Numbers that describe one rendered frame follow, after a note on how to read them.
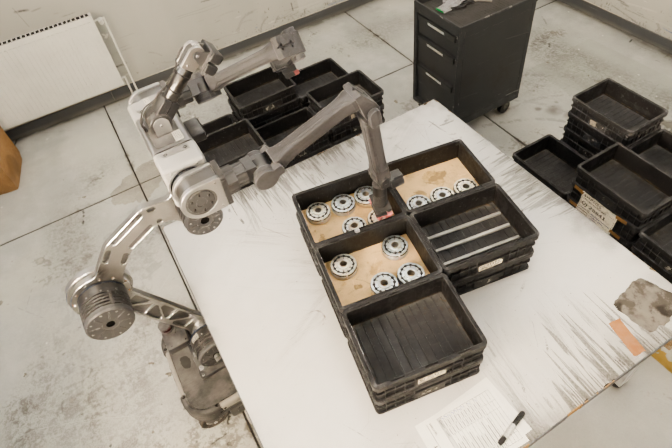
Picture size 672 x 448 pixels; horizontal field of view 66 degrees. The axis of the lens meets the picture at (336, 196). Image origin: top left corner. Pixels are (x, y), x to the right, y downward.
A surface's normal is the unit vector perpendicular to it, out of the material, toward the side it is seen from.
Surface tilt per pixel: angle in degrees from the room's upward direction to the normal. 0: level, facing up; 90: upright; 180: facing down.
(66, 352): 0
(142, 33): 90
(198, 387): 0
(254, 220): 0
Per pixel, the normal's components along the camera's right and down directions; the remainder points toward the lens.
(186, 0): 0.51, 0.60
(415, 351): -0.10, -0.67
